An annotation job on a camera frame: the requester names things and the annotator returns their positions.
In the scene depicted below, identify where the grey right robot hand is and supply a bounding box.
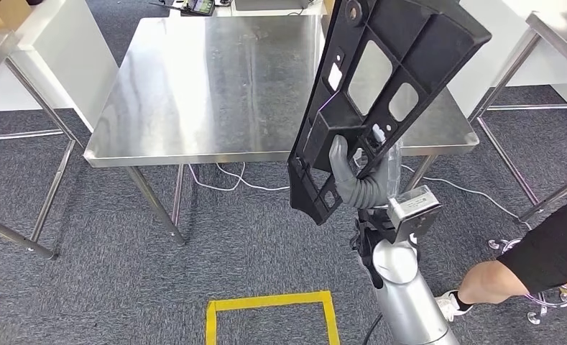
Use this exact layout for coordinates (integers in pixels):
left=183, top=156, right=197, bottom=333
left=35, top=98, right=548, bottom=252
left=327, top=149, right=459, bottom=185
left=329, top=135, right=403, bottom=196

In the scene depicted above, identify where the long black plastic part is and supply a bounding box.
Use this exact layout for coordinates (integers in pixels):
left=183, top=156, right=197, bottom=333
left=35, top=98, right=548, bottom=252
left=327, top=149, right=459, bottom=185
left=287, top=0, right=492, bottom=226

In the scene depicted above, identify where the stainless steel workbench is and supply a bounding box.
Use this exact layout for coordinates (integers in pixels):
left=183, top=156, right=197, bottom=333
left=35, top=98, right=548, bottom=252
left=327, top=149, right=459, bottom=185
left=83, top=14, right=480, bottom=246

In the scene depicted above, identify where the person's white shoe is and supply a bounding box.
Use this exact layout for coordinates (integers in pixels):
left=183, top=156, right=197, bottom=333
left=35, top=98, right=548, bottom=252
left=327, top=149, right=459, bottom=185
left=434, top=289, right=474, bottom=323

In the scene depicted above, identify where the white cabinet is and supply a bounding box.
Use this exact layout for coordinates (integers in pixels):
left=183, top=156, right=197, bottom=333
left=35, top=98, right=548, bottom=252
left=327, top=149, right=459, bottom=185
left=447, top=0, right=567, bottom=122
left=0, top=0, right=120, bottom=133

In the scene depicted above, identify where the person's leg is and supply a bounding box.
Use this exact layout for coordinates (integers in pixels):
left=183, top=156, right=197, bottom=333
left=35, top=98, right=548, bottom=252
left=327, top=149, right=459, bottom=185
left=456, top=193, right=567, bottom=305

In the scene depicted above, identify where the yellow floor tape square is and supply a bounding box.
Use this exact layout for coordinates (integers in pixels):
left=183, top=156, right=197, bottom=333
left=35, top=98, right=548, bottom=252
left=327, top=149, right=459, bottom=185
left=205, top=290, right=341, bottom=345

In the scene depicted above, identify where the chrome chair base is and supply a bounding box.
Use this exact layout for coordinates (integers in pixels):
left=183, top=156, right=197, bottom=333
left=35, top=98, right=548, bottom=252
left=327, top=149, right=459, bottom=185
left=487, top=238, right=567, bottom=326

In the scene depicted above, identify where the white desk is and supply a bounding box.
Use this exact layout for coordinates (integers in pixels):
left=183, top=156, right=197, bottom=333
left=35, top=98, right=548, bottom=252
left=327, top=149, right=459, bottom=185
left=168, top=0, right=336, bottom=19

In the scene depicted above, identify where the black remote controller with screen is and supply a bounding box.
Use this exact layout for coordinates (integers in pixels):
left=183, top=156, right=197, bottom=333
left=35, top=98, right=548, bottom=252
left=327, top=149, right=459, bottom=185
left=149, top=0, right=216, bottom=17

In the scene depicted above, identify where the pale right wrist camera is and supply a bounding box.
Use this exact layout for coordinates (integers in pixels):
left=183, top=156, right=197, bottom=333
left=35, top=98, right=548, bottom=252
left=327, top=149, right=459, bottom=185
left=387, top=185, right=443, bottom=244

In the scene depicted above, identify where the white floor cable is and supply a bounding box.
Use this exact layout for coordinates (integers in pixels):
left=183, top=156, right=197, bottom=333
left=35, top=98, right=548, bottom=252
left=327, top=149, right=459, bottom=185
left=401, top=164, right=533, bottom=231
left=188, top=162, right=291, bottom=193

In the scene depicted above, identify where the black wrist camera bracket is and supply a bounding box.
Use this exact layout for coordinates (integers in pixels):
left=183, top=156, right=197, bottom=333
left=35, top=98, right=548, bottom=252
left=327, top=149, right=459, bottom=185
left=351, top=209, right=394, bottom=290

